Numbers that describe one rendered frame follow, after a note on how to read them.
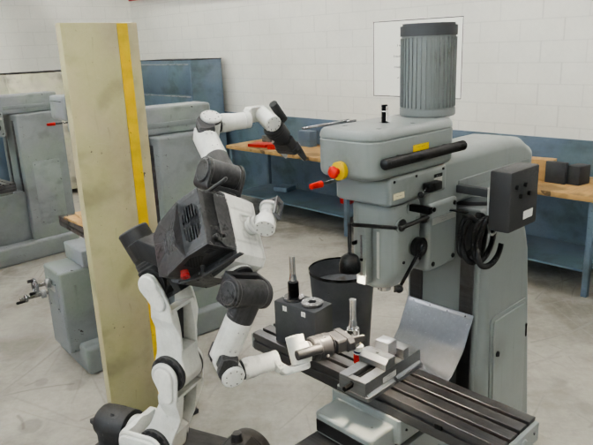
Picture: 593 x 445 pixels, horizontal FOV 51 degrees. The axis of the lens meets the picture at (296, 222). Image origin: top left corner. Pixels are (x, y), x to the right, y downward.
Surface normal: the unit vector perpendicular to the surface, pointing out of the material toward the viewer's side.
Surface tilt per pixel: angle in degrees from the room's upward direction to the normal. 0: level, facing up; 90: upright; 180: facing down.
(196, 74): 90
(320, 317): 90
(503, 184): 90
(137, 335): 90
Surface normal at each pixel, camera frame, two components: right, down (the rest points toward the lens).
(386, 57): -0.72, 0.22
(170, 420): -0.43, 0.26
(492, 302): 0.69, 0.15
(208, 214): 0.74, -0.44
